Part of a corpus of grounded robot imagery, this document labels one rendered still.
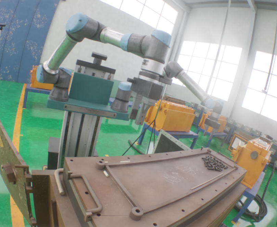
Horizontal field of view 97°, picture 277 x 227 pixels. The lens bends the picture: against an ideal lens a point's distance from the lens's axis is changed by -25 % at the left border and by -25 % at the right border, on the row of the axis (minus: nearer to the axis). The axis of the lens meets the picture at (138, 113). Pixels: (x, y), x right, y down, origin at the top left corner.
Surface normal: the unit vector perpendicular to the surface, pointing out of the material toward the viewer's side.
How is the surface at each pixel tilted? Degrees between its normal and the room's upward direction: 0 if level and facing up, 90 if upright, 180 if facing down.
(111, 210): 0
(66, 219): 0
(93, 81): 90
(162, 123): 90
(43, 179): 90
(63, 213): 0
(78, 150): 90
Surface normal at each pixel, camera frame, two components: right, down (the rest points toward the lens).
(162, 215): 0.30, -0.93
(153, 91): 0.47, 0.33
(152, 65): -0.04, 0.21
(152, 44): -0.52, 0.03
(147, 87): -0.83, -0.14
